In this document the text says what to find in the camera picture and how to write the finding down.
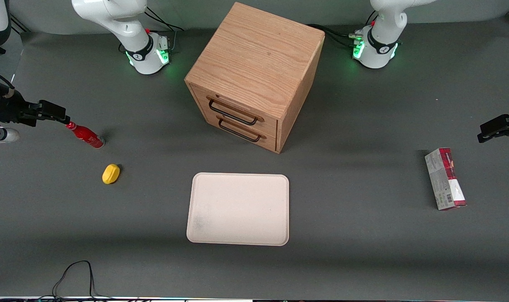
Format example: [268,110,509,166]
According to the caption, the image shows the yellow lemon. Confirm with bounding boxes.
[102,164,121,185]

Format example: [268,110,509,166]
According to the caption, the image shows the beige rectangular tray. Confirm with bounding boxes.
[186,172,290,247]

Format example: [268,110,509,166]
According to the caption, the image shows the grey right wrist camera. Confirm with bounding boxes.
[0,126,21,144]

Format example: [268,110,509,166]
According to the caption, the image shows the wooden two-drawer cabinet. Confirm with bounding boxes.
[184,2,326,154]

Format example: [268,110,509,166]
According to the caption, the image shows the black wire drawer handle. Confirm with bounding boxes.
[218,119,262,143]
[208,99,259,126]

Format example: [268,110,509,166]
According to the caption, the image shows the red coke bottle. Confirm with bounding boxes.
[66,121,106,149]

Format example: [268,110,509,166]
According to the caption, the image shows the black right arm wrist cable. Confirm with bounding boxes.
[0,67,16,98]

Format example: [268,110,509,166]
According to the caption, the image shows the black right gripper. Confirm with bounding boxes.
[0,90,71,127]

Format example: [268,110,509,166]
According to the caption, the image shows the black right arm base cables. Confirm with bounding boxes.
[143,8,184,33]

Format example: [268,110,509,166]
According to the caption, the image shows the black left arm base cables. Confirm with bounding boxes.
[307,23,364,49]

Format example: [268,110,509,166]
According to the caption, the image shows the black arm base cables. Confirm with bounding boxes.
[307,23,364,49]
[143,8,184,33]

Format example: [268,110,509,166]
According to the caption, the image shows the thin black looped cable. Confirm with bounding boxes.
[39,260,112,301]

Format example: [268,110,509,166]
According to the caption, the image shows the grey and red carton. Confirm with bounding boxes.
[424,147,467,211]

